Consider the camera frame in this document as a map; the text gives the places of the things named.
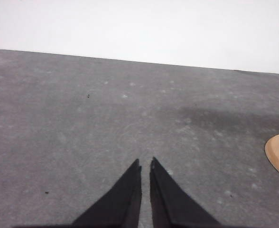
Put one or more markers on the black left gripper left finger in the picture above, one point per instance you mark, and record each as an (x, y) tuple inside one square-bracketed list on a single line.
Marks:
[(120, 207)]

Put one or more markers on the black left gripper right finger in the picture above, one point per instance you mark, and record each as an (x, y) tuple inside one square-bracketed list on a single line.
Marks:
[(172, 206)]

